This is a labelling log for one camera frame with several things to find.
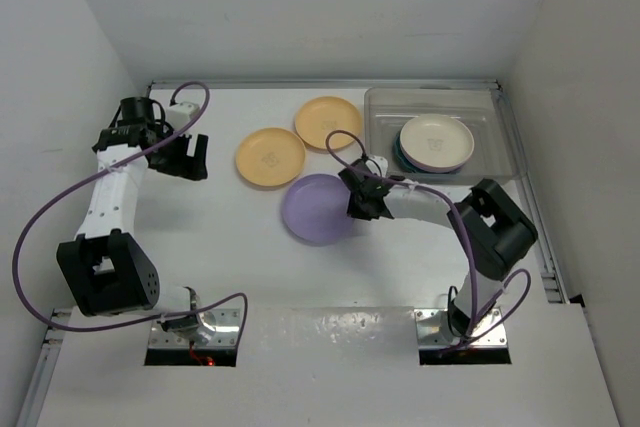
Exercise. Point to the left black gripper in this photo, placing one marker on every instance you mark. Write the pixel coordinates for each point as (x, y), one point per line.
(186, 167)

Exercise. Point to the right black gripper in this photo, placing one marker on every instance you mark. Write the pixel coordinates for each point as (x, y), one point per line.
(355, 212)

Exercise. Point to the purple plate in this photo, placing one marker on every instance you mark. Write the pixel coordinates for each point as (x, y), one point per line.
(442, 170)
(314, 209)

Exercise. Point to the teal ornate plate back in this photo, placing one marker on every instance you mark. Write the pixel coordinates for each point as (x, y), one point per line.
(406, 166)

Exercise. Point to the yellow plate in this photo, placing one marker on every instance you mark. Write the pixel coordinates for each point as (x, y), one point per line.
(270, 157)
(318, 117)

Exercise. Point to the cream plate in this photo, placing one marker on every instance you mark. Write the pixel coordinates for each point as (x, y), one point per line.
(436, 143)

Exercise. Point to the yellow plate back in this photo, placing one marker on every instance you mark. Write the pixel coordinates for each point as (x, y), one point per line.
(318, 117)

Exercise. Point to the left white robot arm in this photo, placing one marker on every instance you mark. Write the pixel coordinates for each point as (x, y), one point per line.
(106, 270)

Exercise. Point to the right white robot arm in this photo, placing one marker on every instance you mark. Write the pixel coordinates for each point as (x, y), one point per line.
(492, 230)

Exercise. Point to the clear plastic bin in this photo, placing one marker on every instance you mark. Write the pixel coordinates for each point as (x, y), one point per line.
(498, 150)

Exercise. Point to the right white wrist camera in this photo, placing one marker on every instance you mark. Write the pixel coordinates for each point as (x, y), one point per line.
(377, 165)

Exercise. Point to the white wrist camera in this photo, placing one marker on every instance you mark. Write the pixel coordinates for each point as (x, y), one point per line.
(180, 114)
(377, 165)

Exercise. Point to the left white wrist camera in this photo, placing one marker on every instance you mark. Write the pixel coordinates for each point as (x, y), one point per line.
(180, 114)

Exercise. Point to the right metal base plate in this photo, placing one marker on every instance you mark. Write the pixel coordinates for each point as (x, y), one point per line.
(433, 331)

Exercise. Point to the metal base plate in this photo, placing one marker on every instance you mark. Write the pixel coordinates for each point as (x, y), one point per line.
(433, 331)
(220, 327)

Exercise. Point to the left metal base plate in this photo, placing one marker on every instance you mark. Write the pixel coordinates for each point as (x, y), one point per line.
(220, 327)

